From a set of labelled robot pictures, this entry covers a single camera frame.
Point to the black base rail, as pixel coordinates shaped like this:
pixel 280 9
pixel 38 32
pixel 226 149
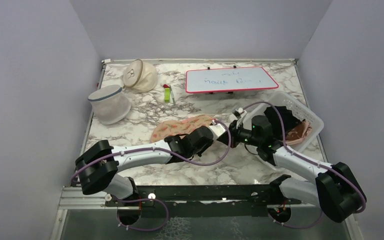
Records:
pixel 196 201

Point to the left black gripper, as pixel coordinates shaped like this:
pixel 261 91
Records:
pixel 213 139

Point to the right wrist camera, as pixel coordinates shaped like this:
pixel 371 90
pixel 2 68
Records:
pixel 239 115

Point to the floral mesh laundry bag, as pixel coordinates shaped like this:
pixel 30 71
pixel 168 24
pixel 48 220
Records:
pixel 179 127

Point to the pink bra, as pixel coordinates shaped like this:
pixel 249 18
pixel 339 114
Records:
pixel 299 133

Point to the green red marker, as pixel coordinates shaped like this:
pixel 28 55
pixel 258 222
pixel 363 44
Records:
pixel 168 94

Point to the black bra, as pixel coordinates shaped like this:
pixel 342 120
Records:
pixel 287 117

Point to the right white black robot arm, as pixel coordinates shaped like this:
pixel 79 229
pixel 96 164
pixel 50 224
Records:
pixel 331 187

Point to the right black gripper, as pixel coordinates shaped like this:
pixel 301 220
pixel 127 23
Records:
pixel 234 132

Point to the red framed whiteboard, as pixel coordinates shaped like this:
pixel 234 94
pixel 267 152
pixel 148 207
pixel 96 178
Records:
pixel 234 79

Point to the white mesh laundry bag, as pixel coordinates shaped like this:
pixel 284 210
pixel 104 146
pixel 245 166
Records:
pixel 109 104

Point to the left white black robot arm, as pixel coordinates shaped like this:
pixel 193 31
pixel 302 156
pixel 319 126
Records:
pixel 98 168

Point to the white plastic basket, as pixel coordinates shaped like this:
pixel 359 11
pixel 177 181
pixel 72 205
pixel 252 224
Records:
pixel 299 110

